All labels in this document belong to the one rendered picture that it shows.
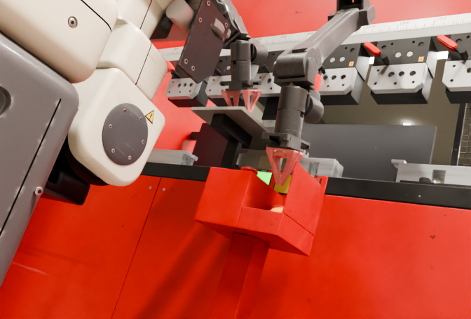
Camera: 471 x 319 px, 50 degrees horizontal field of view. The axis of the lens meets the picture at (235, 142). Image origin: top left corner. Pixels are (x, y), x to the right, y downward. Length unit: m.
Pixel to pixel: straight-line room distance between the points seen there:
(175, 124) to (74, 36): 1.89
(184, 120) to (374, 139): 0.96
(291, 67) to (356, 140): 1.01
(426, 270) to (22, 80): 0.84
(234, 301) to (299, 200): 0.23
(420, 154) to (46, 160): 1.55
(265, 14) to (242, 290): 1.09
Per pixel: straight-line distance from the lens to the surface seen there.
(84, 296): 1.63
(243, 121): 1.37
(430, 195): 1.14
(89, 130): 0.80
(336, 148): 2.05
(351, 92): 1.49
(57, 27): 0.57
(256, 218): 0.98
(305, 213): 1.04
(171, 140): 2.43
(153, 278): 1.45
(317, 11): 1.71
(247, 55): 1.41
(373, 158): 1.97
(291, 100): 1.04
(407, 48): 1.48
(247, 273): 1.02
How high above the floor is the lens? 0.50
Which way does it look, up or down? 19 degrees up
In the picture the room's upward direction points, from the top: 17 degrees clockwise
